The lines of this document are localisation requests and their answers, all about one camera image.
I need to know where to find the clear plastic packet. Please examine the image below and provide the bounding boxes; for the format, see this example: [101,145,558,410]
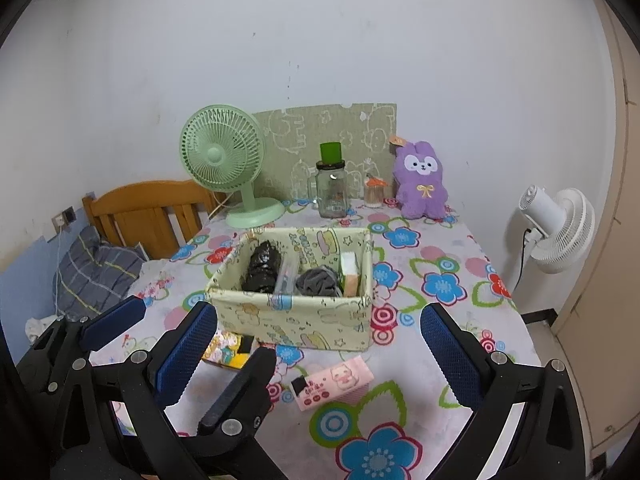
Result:
[273,255,304,297]

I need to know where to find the small glass toothpick cup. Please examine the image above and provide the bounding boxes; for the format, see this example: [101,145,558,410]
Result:
[363,174,389,210]

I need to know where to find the white fan cable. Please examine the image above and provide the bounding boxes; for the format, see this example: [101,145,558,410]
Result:
[209,191,235,221]

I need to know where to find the small paper tissue pack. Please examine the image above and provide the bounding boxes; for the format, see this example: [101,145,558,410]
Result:
[340,251,362,297]

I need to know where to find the pink tissue packet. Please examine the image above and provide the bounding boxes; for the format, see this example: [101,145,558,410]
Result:
[290,354,375,412]

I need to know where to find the blue bed sheet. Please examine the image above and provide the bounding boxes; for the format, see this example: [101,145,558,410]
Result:
[0,232,87,356]

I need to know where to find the green desk fan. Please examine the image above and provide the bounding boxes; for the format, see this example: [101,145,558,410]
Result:
[179,104,285,231]

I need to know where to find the purple plush bunny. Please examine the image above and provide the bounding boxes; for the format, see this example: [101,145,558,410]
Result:
[389,135,451,220]

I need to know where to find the black fan cable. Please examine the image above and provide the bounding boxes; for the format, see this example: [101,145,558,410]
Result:
[514,226,534,314]

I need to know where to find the grey plaid pillow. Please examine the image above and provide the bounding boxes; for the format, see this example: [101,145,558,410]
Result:
[54,225,149,319]

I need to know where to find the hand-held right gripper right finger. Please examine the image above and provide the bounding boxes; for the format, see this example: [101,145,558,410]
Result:
[419,302,591,480]

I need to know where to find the white crumpled cloth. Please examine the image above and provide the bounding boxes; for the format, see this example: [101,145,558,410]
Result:
[25,315,59,344]

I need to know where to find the grey sock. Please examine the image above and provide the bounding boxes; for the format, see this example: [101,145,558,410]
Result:
[294,267,341,297]

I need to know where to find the glass jar mug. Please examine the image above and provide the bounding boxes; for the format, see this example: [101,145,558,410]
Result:
[306,159,350,220]

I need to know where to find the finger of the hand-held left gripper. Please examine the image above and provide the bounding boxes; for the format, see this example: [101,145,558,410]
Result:
[15,294,147,411]
[196,346,278,439]

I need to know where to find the beige wooden door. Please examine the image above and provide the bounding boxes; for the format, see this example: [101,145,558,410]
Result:
[550,0,640,463]

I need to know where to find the floral tablecloth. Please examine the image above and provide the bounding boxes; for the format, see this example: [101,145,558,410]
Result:
[87,197,544,480]

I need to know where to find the white standing fan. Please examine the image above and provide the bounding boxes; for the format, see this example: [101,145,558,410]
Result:
[517,185,596,275]

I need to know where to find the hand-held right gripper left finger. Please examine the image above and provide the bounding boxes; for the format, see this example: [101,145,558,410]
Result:
[55,301,220,480]

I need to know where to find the black textured cloth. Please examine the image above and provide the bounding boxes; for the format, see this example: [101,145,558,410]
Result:
[241,241,284,294]

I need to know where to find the green patterned board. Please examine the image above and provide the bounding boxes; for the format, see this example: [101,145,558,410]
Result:
[251,103,399,201]

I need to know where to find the yellow cartoon tissue packet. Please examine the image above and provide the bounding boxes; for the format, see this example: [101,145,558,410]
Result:
[202,331,257,369]

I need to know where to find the white bedding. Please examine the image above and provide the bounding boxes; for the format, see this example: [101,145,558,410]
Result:
[137,255,176,282]

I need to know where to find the yellow patterned fabric storage basket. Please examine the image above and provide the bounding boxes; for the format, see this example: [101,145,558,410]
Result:
[206,226,375,351]

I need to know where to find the wooden bed headboard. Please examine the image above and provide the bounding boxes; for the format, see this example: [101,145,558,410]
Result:
[82,179,227,261]

